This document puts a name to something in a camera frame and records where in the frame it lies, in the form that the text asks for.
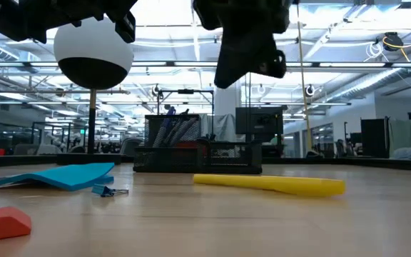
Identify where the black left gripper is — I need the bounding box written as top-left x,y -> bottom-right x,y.
48,0 -> 138,31

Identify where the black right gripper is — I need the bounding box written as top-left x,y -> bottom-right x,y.
193,0 -> 292,89

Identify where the purple pen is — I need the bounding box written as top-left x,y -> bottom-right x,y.
153,106 -> 177,148

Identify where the yellow highlighter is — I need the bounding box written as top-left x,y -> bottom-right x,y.
193,173 -> 347,198

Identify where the black mesh desk organizer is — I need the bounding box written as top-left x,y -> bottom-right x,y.
133,114 -> 263,175

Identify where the blue sticky note pad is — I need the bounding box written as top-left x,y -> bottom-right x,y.
0,162 -> 116,192

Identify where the orange eraser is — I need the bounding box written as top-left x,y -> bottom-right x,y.
0,206 -> 33,243

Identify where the black monitor on stand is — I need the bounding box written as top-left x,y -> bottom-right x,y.
235,106 -> 284,143

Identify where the black tall cabinet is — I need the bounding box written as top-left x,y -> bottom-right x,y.
360,117 -> 391,159

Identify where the blue binder clip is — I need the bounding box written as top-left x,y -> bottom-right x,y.
91,184 -> 130,198

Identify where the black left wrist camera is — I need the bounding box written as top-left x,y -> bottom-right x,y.
115,10 -> 137,44

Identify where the yellow hanging cable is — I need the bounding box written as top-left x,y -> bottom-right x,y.
295,0 -> 314,153

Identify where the black background rig frame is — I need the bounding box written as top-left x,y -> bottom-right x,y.
156,89 -> 215,117

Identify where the black aluminium table frame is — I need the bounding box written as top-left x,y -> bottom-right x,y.
0,153 -> 411,171

